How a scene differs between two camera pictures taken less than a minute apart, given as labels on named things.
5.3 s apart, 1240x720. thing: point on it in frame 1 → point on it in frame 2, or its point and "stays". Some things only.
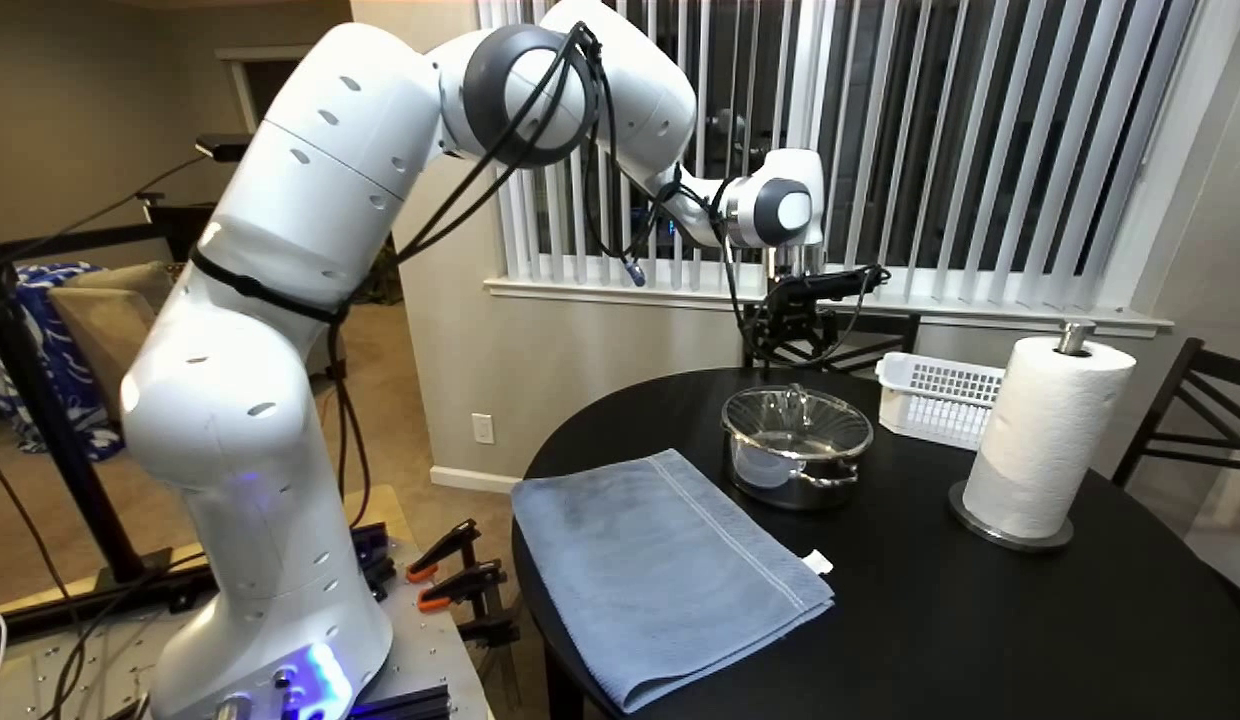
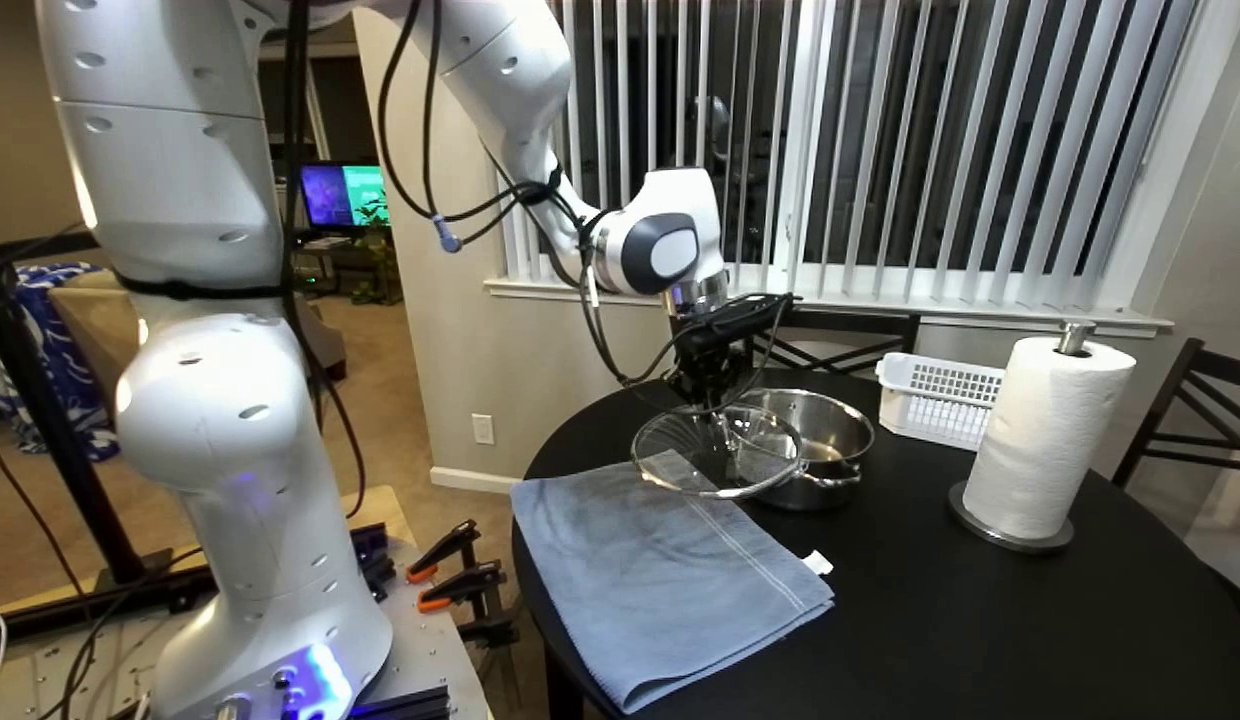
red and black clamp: x=459 y=542 stays
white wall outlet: x=482 y=425 stays
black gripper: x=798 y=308 → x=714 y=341
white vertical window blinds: x=953 y=138 stays
